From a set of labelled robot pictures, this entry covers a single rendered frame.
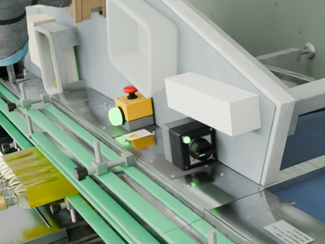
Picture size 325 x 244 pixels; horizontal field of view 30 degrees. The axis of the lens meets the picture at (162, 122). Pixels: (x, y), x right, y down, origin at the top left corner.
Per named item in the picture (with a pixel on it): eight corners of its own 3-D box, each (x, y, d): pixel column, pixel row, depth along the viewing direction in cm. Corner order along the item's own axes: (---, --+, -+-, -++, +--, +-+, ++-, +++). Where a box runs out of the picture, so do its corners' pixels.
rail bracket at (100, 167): (130, 160, 134) (73, 177, 129) (125, 129, 132) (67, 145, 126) (138, 165, 131) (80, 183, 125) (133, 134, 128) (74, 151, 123)
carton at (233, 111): (189, 71, 126) (164, 78, 123) (258, 94, 105) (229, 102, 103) (193, 99, 128) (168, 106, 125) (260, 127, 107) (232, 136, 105)
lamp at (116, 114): (118, 121, 150) (107, 124, 149) (116, 104, 148) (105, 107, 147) (126, 126, 146) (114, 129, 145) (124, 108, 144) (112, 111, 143)
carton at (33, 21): (51, 56, 219) (31, 61, 216) (44, 13, 213) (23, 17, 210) (62, 64, 209) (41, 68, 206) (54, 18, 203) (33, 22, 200)
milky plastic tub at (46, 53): (68, 85, 206) (44, 91, 203) (57, 20, 199) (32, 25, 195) (87, 97, 192) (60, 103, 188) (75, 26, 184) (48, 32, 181)
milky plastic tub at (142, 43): (139, -15, 140) (104, -9, 137) (188, 20, 124) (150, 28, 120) (140, 53, 150) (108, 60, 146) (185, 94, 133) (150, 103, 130)
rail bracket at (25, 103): (52, 129, 188) (13, 140, 183) (42, 77, 182) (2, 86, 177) (55, 132, 185) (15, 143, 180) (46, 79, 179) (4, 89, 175)
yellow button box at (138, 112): (144, 117, 154) (117, 124, 151) (140, 89, 152) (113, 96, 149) (156, 124, 148) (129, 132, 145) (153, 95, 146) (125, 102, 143)
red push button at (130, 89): (122, 99, 148) (120, 86, 147) (136, 95, 150) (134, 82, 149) (128, 103, 145) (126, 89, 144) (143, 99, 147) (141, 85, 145)
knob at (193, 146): (209, 155, 123) (218, 160, 120) (190, 161, 121) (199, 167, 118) (207, 134, 121) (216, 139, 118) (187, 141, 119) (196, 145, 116)
